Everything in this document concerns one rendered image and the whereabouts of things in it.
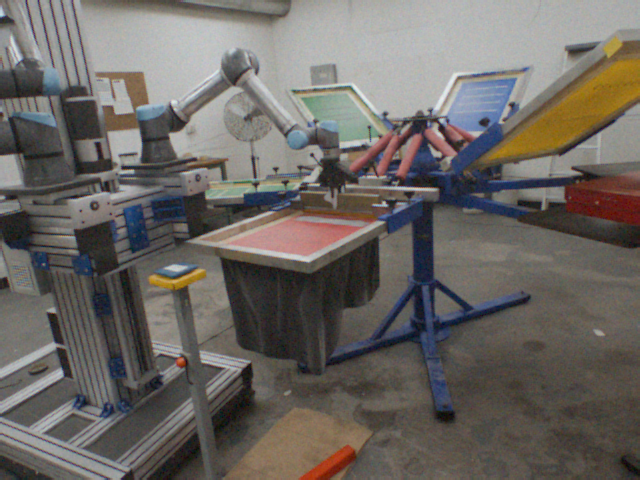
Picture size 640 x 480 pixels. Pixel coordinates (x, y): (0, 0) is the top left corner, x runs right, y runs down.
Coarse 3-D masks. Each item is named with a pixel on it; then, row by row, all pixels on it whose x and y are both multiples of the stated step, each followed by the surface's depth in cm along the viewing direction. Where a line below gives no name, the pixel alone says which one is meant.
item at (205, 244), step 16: (288, 208) 214; (240, 224) 191; (256, 224) 198; (384, 224) 175; (192, 240) 173; (208, 240) 177; (352, 240) 157; (368, 240) 166; (224, 256) 161; (240, 256) 156; (256, 256) 152; (272, 256) 147; (288, 256) 145; (304, 256) 144; (320, 256) 143; (336, 256) 150; (304, 272) 141
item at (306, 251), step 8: (344, 216) 202; (328, 224) 192; (368, 224) 186; (344, 232) 178; (352, 232) 178; (328, 240) 170; (336, 240) 169; (272, 248) 167; (280, 248) 166; (288, 248) 165; (296, 248) 164; (304, 248) 163; (312, 248) 163; (320, 248) 162
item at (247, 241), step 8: (296, 216) 210; (320, 216) 207; (328, 216) 205; (336, 216) 204; (280, 224) 199; (312, 224) 194; (320, 224) 193; (256, 232) 190; (264, 232) 189; (240, 240) 180; (248, 240) 179; (256, 240) 178; (264, 240) 178; (264, 248) 168
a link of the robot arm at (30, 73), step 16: (0, 0) 133; (16, 0) 137; (16, 16) 132; (16, 32) 129; (16, 48) 127; (32, 48) 129; (16, 64) 126; (32, 64) 126; (16, 80) 122; (32, 80) 124; (48, 80) 126; (32, 96) 127
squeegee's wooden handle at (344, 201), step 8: (304, 192) 209; (312, 192) 207; (320, 192) 205; (304, 200) 210; (312, 200) 207; (320, 200) 205; (344, 200) 197; (352, 200) 195; (360, 200) 192; (368, 200) 190; (376, 200) 188; (344, 208) 198; (352, 208) 196; (360, 208) 193; (368, 208) 191
